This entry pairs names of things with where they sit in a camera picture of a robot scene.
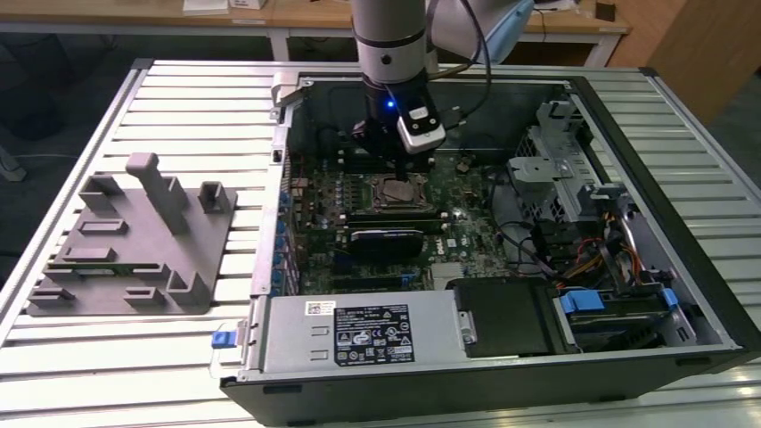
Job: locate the green RAM stick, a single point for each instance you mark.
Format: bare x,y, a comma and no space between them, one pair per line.
129,269

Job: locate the black graphics card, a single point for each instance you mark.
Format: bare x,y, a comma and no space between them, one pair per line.
387,243

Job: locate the blue case latch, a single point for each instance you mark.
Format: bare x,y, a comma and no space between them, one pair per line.
223,339

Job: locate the black plastic shroud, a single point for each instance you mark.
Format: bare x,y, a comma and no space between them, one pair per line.
506,316

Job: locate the CPU socket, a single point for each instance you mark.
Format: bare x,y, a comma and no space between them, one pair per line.
427,206

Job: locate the small silver heatsink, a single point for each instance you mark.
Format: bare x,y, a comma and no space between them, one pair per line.
447,270

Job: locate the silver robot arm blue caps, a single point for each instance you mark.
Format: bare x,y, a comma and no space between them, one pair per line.
390,35

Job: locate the black PC case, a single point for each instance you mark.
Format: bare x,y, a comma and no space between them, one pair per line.
416,397

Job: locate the grey metal drive cage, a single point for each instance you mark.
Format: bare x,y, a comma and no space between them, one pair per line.
559,142

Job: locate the silver CPU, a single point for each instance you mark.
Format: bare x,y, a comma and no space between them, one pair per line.
400,192

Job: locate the green motherboard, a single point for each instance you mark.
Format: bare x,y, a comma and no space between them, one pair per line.
476,232

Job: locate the small black box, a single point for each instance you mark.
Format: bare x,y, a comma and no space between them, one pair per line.
606,11

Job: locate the wooden cabinet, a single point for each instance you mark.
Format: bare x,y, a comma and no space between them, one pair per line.
702,44

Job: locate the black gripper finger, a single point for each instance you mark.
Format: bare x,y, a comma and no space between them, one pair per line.
366,134
423,162

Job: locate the RAM slot white clips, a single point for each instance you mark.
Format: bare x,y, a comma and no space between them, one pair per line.
392,227
348,153
356,163
392,219

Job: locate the grey power supply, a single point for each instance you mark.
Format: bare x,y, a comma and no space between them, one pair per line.
286,339

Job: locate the hard disk in blue carrier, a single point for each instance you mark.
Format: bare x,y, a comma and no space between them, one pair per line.
583,303

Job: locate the wooden desk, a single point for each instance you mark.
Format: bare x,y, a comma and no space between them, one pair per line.
179,20

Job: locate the grey case release latch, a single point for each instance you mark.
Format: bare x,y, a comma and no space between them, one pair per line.
283,87

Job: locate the grey parts rack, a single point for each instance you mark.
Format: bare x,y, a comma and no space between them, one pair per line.
149,254

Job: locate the white cardboard box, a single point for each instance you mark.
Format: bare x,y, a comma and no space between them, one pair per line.
250,3
206,4

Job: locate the white chair base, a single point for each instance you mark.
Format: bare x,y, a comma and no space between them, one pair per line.
9,167

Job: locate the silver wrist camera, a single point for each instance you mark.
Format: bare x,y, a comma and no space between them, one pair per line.
423,129

